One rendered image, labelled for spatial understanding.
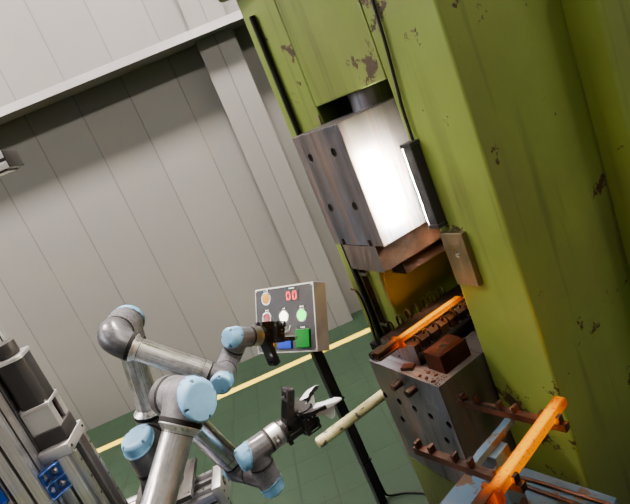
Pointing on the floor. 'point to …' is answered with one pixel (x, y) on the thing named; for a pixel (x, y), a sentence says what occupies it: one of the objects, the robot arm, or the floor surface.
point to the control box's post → (349, 427)
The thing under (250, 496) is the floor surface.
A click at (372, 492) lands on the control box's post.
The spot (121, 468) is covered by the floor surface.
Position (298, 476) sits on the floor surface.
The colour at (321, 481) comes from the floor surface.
